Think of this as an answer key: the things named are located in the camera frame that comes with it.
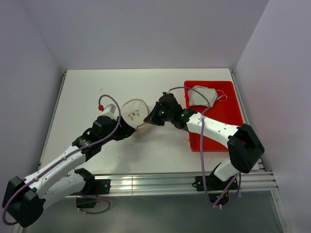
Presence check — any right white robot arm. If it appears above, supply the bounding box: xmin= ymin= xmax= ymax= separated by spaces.
xmin=143 ymin=93 xmax=265 ymax=189

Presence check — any red plastic tray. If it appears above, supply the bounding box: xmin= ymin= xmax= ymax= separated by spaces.
xmin=184 ymin=80 xmax=243 ymax=152

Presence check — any white folded bra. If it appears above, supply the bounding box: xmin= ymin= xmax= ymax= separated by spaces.
xmin=188 ymin=85 xmax=228 ymax=108

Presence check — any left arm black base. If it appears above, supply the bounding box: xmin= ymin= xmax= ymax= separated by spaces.
xmin=72 ymin=179 xmax=111 ymax=210

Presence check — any aluminium rail frame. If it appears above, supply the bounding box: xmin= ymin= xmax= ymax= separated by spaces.
xmin=14 ymin=69 xmax=292 ymax=233

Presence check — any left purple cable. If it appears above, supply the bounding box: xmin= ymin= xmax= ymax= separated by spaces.
xmin=2 ymin=94 xmax=122 ymax=226

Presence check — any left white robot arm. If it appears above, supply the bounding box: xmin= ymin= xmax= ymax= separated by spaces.
xmin=2 ymin=116 xmax=136 ymax=227

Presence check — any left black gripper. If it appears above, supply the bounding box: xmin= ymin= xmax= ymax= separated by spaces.
xmin=100 ymin=115 xmax=135 ymax=145

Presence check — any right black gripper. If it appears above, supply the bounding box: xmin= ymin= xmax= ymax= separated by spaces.
xmin=144 ymin=101 xmax=173 ymax=126

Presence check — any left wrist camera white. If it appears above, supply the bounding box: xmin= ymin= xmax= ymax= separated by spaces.
xmin=97 ymin=104 xmax=117 ymax=120

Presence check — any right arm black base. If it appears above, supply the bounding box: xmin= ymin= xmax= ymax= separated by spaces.
xmin=206 ymin=174 xmax=241 ymax=207

